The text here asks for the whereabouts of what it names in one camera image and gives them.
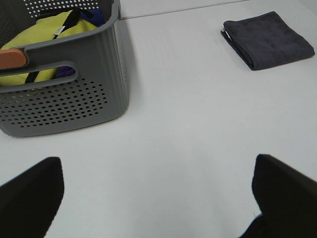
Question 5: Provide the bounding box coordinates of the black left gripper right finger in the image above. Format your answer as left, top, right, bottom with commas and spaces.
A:
241, 154, 317, 238

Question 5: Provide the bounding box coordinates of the grey perforated plastic basket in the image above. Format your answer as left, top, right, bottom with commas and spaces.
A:
0, 0, 129, 137

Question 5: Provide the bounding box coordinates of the orange wooden basket handle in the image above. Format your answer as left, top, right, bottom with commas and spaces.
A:
0, 49, 27, 69

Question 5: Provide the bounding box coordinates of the dark grey towel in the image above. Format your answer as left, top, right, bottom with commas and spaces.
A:
221, 11, 315, 71

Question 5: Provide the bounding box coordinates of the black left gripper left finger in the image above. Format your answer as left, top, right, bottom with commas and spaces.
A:
0, 157, 65, 238

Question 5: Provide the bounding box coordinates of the black strap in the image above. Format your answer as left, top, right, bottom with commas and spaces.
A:
24, 8, 96, 84

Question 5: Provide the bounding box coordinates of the yellow-green towel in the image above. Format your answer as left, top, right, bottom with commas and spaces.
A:
0, 9, 98, 86

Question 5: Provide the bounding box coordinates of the purple towel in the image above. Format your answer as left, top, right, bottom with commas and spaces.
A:
54, 9, 109, 79

